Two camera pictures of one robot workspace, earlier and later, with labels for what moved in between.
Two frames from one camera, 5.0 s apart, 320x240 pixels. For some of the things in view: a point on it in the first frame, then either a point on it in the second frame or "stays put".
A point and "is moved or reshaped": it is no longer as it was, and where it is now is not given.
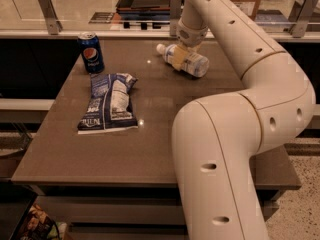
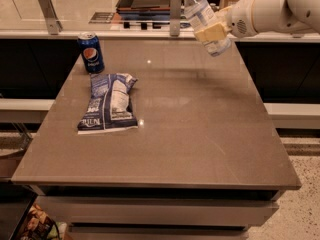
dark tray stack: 145,4 stays put
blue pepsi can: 91,53 stays put
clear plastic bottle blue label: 193,64 is moved or reshaped
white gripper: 190,36 → 240,20
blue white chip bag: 109,107 stays put
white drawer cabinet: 127,212 stays put
